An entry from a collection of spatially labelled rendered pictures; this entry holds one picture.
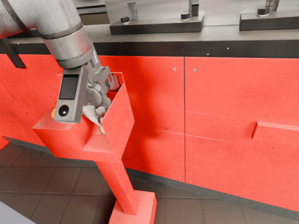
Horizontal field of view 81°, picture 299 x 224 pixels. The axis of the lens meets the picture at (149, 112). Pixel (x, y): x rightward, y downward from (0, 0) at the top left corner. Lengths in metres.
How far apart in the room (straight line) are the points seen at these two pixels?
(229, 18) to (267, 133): 0.37
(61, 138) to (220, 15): 0.55
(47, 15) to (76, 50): 0.06
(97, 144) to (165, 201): 0.73
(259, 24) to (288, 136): 0.34
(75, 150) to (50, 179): 0.98
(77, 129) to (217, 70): 0.41
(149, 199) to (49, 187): 0.72
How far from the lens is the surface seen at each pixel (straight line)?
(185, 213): 1.11
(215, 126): 0.68
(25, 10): 0.34
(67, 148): 0.51
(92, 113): 0.45
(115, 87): 0.50
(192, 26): 0.57
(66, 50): 0.35
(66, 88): 0.38
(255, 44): 0.52
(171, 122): 0.70
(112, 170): 0.64
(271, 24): 0.58
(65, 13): 0.34
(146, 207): 1.00
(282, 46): 0.53
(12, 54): 0.94
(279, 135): 0.68
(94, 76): 0.42
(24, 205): 1.47
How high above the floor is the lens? 1.05
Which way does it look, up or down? 40 degrees down
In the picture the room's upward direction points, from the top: 10 degrees counter-clockwise
